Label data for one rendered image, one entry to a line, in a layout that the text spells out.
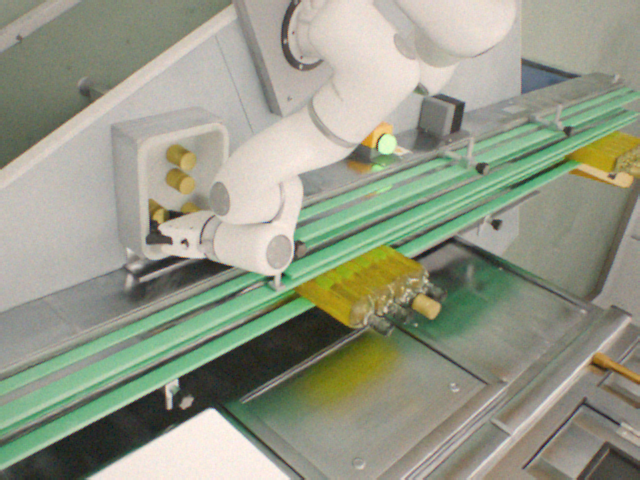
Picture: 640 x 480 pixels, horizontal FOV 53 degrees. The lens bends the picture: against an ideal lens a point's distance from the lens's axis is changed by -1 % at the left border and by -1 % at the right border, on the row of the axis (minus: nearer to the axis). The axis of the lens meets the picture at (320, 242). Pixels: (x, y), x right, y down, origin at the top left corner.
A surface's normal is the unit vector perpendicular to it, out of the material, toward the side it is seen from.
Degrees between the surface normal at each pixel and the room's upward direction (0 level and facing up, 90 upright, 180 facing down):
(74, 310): 90
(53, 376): 90
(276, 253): 16
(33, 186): 0
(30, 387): 90
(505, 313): 90
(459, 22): 63
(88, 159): 0
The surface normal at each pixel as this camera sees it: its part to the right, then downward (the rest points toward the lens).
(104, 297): 0.10, -0.85
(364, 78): -0.44, 0.42
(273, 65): 0.75, 0.37
